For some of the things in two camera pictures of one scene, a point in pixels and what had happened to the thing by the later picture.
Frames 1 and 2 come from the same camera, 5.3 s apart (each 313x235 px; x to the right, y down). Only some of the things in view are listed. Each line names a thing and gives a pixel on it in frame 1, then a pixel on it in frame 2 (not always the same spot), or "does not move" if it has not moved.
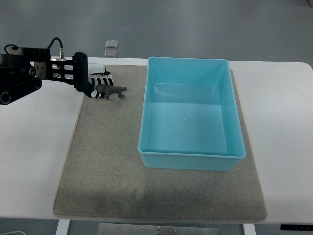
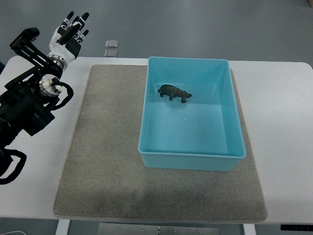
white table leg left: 63,227 does not move
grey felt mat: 103,176 does not move
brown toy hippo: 108,90 to 171,91
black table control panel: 295,227 does not move
